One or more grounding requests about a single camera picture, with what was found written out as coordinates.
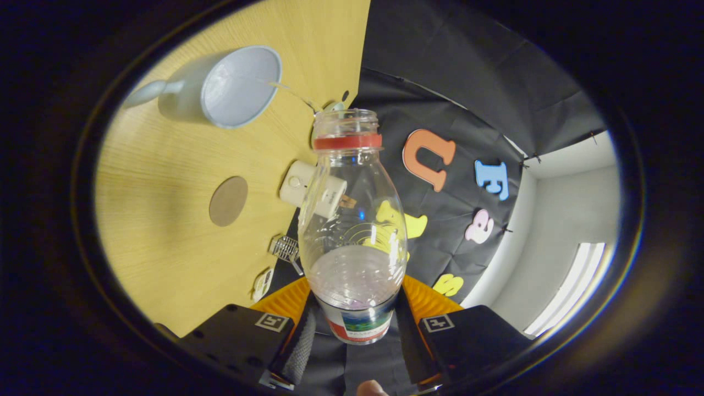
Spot black backdrop cloth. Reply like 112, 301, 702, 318
269, 0, 606, 396

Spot long ceiling light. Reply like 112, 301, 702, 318
524, 242, 607, 337

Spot round brown coaster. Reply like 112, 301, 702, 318
209, 176, 249, 227

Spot wooden table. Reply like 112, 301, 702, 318
95, 0, 372, 337

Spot white divided seed dish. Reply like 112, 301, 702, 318
253, 268, 274, 302

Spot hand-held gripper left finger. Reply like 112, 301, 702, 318
156, 277, 320, 391

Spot white toaster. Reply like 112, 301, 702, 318
279, 160, 348, 219

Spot metal wire utensil holder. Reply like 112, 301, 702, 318
269, 235, 300, 265

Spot pale green plate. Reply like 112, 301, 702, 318
311, 101, 346, 119

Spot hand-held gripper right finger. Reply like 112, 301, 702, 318
395, 275, 535, 388

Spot clear plastic juice bottle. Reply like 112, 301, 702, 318
298, 108, 409, 345

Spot white cup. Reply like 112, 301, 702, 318
122, 45, 283, 130

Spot clear juice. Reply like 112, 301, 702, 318
268, 81, 318, 113

